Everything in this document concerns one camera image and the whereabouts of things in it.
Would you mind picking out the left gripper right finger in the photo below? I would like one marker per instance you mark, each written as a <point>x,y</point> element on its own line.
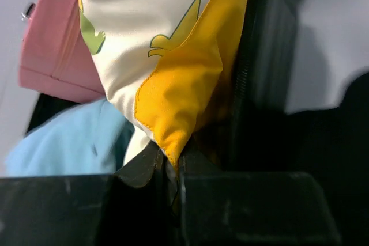
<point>251,208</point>

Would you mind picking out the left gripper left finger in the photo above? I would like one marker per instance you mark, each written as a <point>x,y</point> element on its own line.
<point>122,208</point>

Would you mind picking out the light blue cloth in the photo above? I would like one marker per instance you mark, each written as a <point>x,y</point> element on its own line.
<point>86,139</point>

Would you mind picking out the pink cosmetic case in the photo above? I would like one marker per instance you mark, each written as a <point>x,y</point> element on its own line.
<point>54,58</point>

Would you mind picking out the yellow and white garment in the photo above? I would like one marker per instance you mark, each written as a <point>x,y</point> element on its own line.
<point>166,65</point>

